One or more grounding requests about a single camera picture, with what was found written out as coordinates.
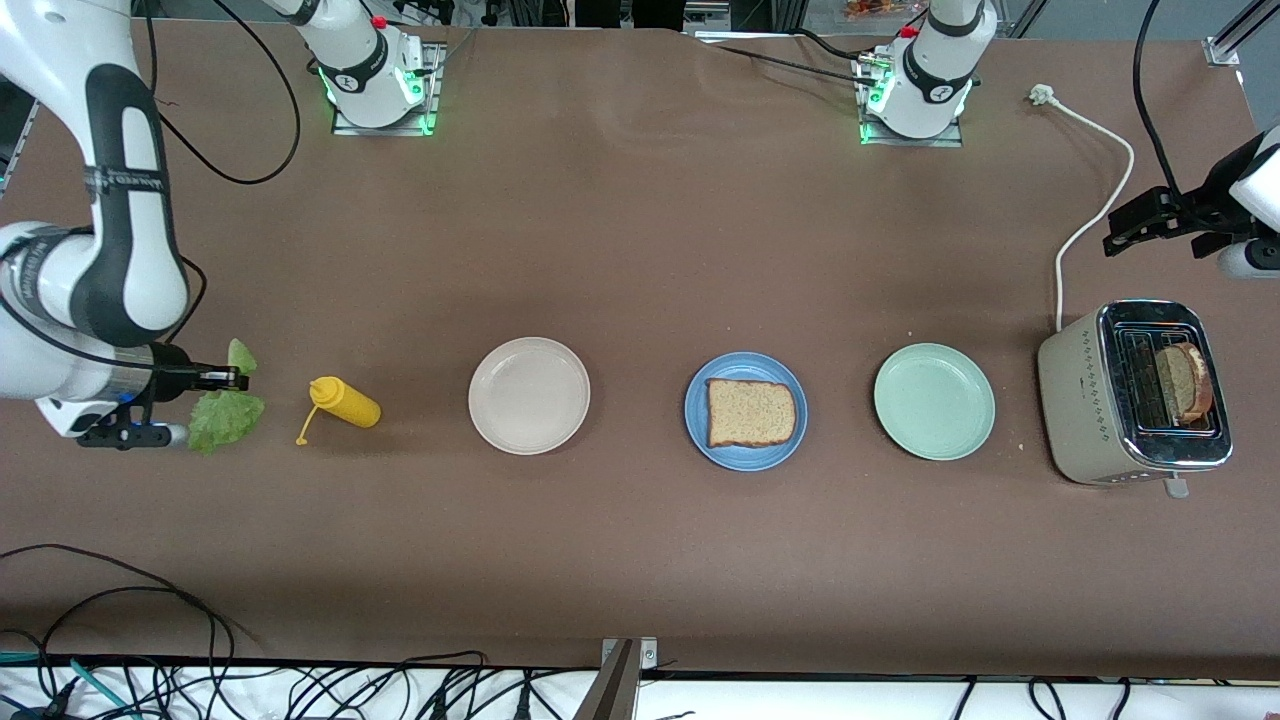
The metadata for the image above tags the green lettuce leaf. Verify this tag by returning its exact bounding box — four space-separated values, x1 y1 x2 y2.
187 338 267 456

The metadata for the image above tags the yellow squeeze bottle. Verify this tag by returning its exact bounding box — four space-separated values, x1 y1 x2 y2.
295 376 382 446

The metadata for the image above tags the light brown bread slice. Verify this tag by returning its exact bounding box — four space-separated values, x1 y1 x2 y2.
706 378 798 449

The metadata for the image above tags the pale green plate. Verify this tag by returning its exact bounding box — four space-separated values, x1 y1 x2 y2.
873 342 997 462

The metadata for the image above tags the white plate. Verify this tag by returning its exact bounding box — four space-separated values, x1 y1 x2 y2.
468 337 592 456

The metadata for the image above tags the blue plate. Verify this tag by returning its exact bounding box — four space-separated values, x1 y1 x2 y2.
684 351 809 472

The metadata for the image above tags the dark crust bread slice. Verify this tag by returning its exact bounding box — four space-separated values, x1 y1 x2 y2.
1155 342 1215 422

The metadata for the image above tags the slanted aluminium profile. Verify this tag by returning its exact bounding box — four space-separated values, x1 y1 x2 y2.
1205 0 1280 69

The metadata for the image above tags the beige metal toaster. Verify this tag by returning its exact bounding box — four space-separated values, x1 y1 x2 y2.
1037 299 1234 499

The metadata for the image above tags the white lower shelf board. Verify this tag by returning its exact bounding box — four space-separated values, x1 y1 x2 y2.
0 660 1280 720

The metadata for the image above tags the white toaster power cord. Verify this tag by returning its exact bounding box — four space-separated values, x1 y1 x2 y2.
1029 84 1137 333

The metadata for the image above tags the long black looped cable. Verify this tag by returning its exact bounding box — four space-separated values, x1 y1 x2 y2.
0 544 239 701

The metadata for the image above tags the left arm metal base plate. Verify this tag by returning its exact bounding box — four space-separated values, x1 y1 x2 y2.
858 55 966 149

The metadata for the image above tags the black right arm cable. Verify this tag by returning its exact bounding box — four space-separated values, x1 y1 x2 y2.
0 0 303 371

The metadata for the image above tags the teal cable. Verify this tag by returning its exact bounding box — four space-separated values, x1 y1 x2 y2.
68 657 133 720

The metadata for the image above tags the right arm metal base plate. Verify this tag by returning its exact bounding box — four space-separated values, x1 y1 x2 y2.
332 42 442 137

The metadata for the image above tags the black base power cable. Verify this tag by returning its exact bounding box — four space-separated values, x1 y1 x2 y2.
690 28 886 89

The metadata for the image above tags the aluminium frame post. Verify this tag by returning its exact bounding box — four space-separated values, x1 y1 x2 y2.
575 637 658 720

